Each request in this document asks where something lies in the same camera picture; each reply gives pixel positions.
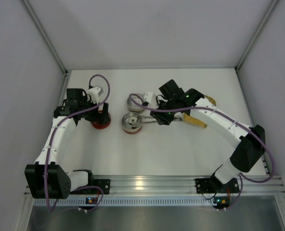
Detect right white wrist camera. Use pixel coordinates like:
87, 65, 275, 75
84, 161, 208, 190
143, 92, 158, 109

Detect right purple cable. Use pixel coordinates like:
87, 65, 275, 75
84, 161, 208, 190
128, 93, 275, 210

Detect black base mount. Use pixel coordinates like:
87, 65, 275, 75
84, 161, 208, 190
195, 178, 240, 194
70, 179, 111, 195

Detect metal serving tongs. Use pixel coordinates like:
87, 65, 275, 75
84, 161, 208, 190
137, 115, 183, 125

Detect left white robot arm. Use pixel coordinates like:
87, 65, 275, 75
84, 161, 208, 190
25, 86, 111, 199

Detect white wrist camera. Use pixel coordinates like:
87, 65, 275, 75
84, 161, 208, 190
143, 92, 158, 109
87, 86, 103, 104

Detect slotted cable duct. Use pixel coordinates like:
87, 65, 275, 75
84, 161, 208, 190
34, 196, 229, 207

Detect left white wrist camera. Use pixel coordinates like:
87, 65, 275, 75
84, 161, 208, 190
87, 86, 103, 104

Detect far metal round tin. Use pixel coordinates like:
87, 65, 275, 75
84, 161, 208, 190
126, 93, 145, 114

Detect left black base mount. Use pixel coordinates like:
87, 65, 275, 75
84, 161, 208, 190
70, 179, 111, 195

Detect aluminium mounting rail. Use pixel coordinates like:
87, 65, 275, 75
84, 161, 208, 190
94, 175, 285, 196

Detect red round lid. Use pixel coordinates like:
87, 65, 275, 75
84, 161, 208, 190
91, 110, 112, 130

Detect near metal round tin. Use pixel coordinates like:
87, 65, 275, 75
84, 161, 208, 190
121, 112, 142, 134

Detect bamboo woven tray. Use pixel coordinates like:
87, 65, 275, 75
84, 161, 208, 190
183, 95, 216, 128

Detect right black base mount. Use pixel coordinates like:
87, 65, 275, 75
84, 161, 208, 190
195, 178, 240, 194

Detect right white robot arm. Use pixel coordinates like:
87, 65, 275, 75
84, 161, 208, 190
150, 79, 265, 192

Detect metal round tin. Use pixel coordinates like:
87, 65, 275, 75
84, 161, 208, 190
126, 93, 145, 114
121, 112, 142, 134

